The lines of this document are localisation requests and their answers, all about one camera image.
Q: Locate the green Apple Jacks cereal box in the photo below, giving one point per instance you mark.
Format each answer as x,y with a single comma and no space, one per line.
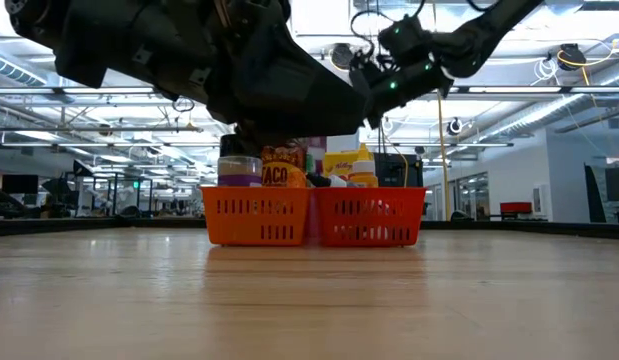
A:
309,162

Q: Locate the yellow Corn Pops cereal box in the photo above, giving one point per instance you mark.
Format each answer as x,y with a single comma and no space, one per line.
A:
339,162

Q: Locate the yellow squeeze bottle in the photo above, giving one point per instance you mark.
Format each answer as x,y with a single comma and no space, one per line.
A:
364,172

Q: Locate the brown taco seasoning packet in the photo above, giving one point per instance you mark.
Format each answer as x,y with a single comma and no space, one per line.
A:
281,172

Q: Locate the purple-label jar black lid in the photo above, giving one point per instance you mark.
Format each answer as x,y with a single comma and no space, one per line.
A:
239,172

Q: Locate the small bottle with black cap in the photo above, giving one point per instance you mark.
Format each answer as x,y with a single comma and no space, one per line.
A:
329,181

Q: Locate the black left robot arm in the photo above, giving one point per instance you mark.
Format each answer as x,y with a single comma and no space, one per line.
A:
114,40

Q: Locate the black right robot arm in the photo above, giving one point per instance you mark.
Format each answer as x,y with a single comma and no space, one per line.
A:
479,30

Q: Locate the red plastic basket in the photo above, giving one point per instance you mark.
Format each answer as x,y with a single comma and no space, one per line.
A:
324,222

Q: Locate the orange plastic basket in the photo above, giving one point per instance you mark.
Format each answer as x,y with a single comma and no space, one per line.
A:
229,230

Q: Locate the red table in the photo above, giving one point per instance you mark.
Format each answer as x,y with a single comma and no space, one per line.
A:
515,207

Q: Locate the black monitor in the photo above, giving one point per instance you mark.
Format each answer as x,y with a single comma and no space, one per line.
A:
20,184

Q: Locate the black ceiling dome camera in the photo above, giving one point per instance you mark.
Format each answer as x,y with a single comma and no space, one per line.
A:
342,56
454,126
571,57

